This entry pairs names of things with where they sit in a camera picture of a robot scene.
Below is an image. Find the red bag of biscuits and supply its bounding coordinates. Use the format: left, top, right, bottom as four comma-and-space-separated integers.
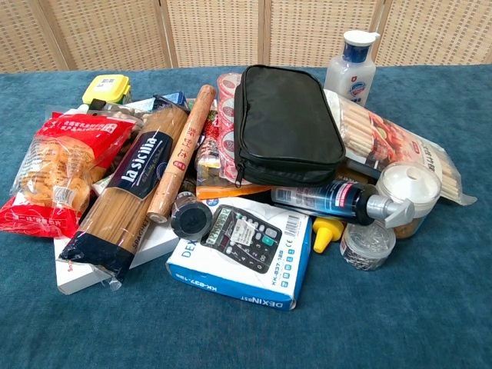
0, 111, 136, 240

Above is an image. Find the orange flat box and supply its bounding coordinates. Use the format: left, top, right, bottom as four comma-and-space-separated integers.
195, 179, 278, 201

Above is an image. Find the black cylindrical bottle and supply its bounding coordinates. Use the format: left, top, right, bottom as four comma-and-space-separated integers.
170, 191, 214, 240

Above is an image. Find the black zippered pouch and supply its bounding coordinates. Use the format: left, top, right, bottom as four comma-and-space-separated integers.
233, 64, 346, 188

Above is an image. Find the red white cup snack pack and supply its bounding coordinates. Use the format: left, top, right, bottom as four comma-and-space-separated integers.
194, 71, 248, 186

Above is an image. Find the wooden rolling pin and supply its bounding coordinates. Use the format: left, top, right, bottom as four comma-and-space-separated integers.
147, 84, 218, 225

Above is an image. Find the dark blue pump bottle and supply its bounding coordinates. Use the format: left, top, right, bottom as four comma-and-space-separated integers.
271, 178, 416, 230

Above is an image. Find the blue white calculator box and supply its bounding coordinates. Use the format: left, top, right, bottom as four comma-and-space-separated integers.
165, 196, 313, 311

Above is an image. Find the yellow nozzle cap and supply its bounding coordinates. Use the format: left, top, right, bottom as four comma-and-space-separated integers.
311, 217, 345, 254

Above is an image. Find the dark brown box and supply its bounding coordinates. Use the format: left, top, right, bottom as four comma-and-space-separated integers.
333, 158, 382, 185

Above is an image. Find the blue carton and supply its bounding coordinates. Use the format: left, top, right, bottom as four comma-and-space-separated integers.
152, 90, 190, 113

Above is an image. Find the spaghetti pack with navy label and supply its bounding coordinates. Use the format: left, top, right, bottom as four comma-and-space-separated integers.
58, 103, 190, 291

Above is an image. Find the clear jar of metal clips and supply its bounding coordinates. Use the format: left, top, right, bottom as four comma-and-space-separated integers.
339, 221, 397, 271

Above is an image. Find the bamboo chopsticks pack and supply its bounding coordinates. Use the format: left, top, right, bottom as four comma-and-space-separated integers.
324, 88, 478, 207

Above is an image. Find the white bottle with blue collar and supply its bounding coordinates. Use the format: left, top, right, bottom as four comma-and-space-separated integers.
324, 29, 381, 107

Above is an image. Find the blue table cloth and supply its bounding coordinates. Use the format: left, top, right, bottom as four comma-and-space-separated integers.
0, 65, 492, 369

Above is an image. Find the woven wooden folding screen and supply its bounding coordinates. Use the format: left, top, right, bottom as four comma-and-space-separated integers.
0, 0, 492, 75

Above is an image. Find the clear jar with white lid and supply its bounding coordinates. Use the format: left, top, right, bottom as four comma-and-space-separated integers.
375, 161, 442, 241

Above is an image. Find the yellow lidded green container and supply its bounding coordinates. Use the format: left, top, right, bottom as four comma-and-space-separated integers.
81, 74, 133, 106

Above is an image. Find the white tube with black cap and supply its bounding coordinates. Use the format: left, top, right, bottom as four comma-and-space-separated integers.
75, 98, 108, 115

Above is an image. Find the white flat box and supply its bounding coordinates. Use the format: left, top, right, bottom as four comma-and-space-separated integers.
53, 217, 180, 296

